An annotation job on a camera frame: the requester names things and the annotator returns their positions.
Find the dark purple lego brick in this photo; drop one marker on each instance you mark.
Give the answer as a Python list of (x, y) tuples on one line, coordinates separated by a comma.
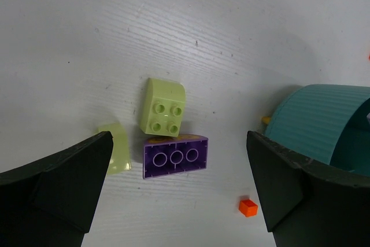
[(164, 156)]

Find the lime green curved lego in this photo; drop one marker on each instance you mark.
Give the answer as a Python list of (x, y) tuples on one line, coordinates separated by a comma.
[(120, 159)]

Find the lime green lego brick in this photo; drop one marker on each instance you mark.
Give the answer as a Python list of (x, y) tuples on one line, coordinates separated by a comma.
[(163, 108)]

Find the teal round divided container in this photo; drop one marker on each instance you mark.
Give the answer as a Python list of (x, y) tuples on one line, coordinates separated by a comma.
[(328, 123)]

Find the small orange lego cube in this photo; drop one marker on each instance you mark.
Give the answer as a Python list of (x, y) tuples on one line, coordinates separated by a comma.
[(248, 208)]

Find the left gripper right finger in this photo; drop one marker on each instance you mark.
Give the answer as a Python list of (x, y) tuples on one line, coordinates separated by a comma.
[(306, 202)]

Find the yellow lego piece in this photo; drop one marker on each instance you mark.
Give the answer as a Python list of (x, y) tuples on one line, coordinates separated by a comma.
[(266, 120)]

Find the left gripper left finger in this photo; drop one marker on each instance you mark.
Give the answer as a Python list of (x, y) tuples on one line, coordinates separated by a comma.
[(52, 201)]

